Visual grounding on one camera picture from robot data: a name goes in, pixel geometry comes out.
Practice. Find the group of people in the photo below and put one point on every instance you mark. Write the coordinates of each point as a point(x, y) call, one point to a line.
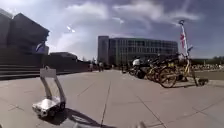
point(100, 66)

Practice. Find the large glass grid building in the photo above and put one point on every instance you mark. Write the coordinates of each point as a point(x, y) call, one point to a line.
point(140, 50)

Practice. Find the grey stone slab plaza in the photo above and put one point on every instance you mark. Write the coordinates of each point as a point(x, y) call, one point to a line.
point(126, 100)

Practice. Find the row of parked bicycles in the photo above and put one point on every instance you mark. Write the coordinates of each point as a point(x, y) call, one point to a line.
point(166, 71)

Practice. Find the small white wheeled robot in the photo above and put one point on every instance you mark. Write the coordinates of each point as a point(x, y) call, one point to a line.
point(50, 104)

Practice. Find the red and white flag pole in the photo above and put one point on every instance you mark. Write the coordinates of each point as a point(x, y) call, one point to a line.
point(183, 38)

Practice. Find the dark angular building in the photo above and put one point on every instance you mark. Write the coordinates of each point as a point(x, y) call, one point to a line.
point(25, 35)

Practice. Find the dark wide stone steps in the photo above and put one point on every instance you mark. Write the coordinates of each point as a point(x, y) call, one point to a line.
point(20, 68)

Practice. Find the row of trees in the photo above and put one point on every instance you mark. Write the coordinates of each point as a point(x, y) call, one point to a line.
point(210, 60)

